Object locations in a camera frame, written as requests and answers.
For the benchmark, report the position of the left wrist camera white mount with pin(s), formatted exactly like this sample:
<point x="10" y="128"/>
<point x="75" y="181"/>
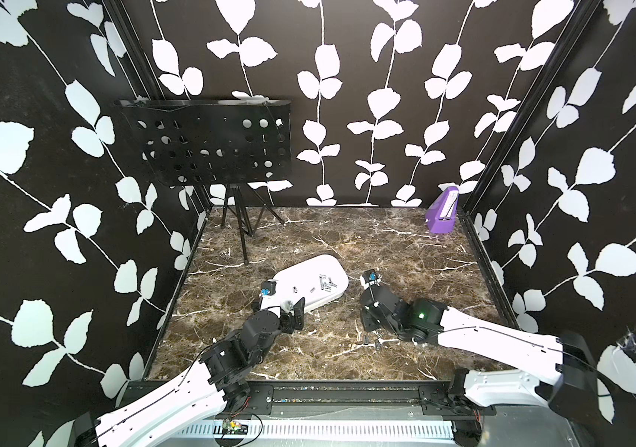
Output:
<point x="269" y="297"/>

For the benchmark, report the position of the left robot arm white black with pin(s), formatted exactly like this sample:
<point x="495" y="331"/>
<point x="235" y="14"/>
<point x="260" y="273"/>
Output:
<point x="214" y="383"/>

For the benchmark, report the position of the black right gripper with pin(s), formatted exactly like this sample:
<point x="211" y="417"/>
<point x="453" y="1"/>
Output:
<point x="367" y="327"/>

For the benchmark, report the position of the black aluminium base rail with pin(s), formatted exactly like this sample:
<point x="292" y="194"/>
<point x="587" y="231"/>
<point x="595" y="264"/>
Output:
<point x="497" y="425"/>

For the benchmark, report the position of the white ribbed cable duct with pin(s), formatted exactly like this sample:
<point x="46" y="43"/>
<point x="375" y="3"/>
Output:
<point x="322" y="430"/>

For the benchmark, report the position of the pile of chrome sockets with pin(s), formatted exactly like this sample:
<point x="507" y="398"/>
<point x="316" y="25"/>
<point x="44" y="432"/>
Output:
<point x="368" y="342"/>

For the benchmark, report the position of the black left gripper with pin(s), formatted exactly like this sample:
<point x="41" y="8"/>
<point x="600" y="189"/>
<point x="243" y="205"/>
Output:
<point x="288" y="326"/>

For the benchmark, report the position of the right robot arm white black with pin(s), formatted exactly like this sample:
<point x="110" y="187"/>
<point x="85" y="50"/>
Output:
<point x="554" y="372"/>

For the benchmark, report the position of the purple stapler box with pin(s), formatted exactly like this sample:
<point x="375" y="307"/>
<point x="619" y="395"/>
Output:
<point x="441" y="215"/>

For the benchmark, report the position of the white plastic storage tray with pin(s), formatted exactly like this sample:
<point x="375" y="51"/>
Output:
<point x="305" y="276"/>

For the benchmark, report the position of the black perforated music stand desk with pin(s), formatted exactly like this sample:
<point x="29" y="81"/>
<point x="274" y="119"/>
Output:
<point x="205" y="142"/>

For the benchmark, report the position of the black music stand tripod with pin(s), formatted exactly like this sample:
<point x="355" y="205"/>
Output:
<point x="234" y="202"/>

